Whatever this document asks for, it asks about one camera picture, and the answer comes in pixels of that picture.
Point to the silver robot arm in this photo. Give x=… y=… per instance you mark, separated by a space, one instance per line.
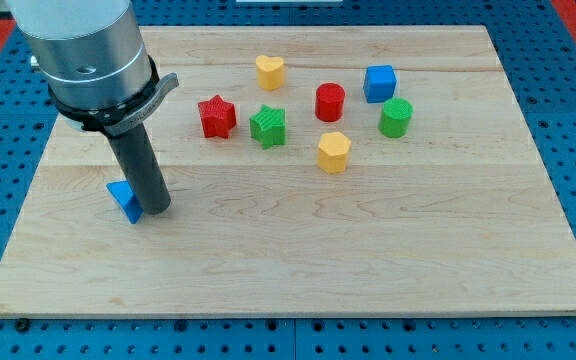
x=92 y=54

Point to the yellow hexagon block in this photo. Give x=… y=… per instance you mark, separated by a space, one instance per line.
x=333 y=152

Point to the light wooden board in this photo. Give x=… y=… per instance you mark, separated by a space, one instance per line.
x=457 y=218

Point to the green star block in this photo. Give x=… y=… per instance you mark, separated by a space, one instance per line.
x=268 y=126

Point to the red cylinder block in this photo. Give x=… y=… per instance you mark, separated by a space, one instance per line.
x=329 y=102

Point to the red star block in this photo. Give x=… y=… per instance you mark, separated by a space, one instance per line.
x=218 y=117

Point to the yellow heart block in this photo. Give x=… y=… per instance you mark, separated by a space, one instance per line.
x=270 y=72

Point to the green cylinder block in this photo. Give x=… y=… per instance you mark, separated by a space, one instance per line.
x=395 y=117

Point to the blue cube block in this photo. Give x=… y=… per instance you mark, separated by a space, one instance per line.
x=380 y=82

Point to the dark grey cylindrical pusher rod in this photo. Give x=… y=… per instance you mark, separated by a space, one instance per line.
x=136 y=157

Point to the blue triangle block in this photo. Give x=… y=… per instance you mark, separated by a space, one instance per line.
x=126 y=200

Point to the black clamp with metal lever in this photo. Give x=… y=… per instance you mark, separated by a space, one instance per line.
x=133 y=110

